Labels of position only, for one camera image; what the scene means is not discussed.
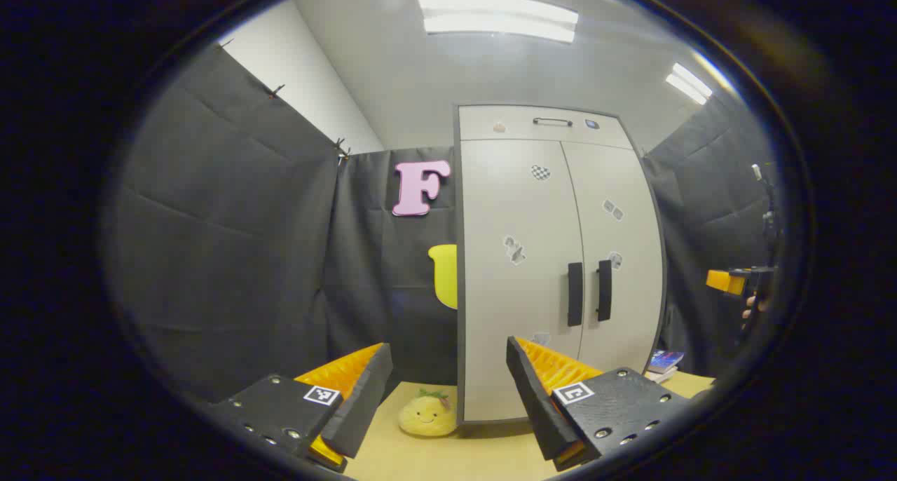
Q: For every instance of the small ceiling light panel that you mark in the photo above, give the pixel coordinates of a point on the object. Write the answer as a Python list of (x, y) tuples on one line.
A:
[(688, 83)]

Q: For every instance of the black backdrop cloth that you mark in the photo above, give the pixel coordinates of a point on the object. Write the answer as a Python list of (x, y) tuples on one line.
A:
[(231, 242)]

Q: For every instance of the yellow plush toy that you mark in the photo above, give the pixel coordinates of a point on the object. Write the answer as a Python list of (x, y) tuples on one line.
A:
[(427, 418)]

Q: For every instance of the blue book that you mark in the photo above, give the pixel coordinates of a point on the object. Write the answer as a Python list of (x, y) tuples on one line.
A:
[(666, 360)]

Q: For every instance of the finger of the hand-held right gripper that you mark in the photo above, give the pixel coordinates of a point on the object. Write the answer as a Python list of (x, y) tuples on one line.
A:
[(725, 282)]

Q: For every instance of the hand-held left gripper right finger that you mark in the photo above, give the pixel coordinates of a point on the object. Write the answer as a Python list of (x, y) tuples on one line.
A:
[(532, 404)]

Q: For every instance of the beige shoe cabinet door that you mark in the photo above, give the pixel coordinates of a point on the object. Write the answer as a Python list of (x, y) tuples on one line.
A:
[(631, 306), (518, 299)]

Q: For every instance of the beige cabinet drawer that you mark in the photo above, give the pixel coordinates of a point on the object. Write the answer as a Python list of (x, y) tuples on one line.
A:
[(518, 125)]

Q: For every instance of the double-door shoe cabinet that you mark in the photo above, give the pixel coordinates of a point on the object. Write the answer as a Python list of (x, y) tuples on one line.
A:
[(457, 256)]

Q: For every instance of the small cloth clip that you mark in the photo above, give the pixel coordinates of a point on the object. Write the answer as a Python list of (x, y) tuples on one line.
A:
[(277, 90), (342, 151)]

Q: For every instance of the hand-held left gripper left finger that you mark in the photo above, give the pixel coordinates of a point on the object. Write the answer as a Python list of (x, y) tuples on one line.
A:
[(364, 397)]

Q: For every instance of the large ceiling light panel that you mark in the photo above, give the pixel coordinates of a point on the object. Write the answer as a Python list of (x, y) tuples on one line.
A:
[(497, 17)]

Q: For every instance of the white booklet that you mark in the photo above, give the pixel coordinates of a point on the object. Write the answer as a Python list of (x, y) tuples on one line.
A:
[(659, 376)]

